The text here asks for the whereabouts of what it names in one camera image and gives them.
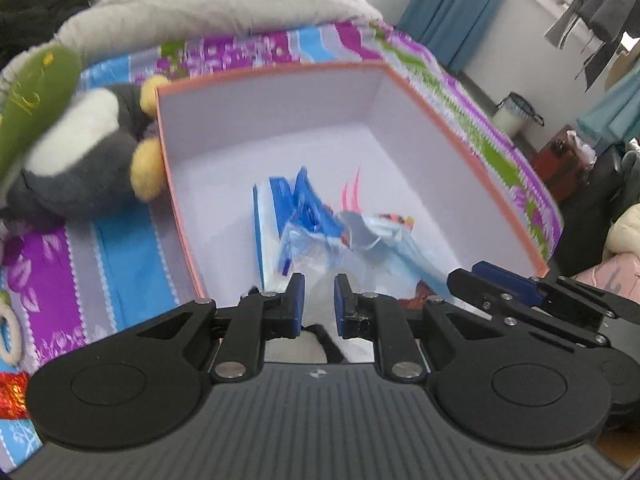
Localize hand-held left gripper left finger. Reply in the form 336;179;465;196
135;272;306;382

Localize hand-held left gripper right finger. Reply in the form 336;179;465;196
334;273;493;382

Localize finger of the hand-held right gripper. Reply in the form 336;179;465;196
472;261;618;323
447;269;611;350

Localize blue white packet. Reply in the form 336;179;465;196
252;165;363;326

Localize white box with orange rim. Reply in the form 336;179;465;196
154;60;551;363

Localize dark red packet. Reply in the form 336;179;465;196
399;282;432;312

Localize pale pink cloth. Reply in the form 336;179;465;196
575;254;640;307

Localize light blue printed packet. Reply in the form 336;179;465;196
340;210;452;293

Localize black bag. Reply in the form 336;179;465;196
550;140;640;277

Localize cream padded jacket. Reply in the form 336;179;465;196
606;206;640;262

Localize pink plastic strip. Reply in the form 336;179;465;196
342;165;364;212

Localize red brown case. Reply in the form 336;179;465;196
531;126;598;203

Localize white bin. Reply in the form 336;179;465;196
492;91;545;139

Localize colourful striped bed sheet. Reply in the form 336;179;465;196
0;20;563;466

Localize teal cloth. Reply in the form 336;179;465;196
576;67;640;148

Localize grey white penguin plush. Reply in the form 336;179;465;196
0;75;168;223

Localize blue curtain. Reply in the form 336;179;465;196
397;0;516;73

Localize hanging dark grey clothes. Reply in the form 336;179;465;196
544;0;640;92

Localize red foil packet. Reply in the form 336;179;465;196
0;372;30;420

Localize white duvet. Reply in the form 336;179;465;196
55;0;383;56

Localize green plush toy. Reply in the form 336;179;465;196
0;44;83;196

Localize black fleece garment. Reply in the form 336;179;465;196
0;0;107;63

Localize black strap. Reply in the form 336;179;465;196
304;324;347;364

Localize white ring toy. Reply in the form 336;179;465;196
0;292;25;364

